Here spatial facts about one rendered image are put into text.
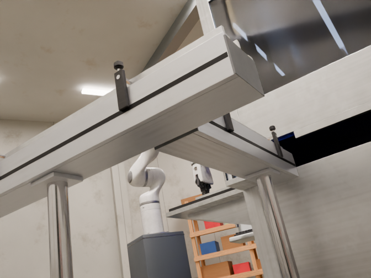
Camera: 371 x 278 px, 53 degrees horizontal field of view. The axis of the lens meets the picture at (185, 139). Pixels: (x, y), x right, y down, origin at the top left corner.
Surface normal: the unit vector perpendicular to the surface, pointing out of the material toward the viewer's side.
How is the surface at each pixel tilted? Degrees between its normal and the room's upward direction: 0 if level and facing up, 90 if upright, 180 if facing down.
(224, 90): 180
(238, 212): 90
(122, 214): 90
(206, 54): 90
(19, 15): 180
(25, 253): 90
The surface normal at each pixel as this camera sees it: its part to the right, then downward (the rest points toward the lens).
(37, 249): 0.46, -0.43
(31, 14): 0.18, 0.90
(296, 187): -0.57, -0.23
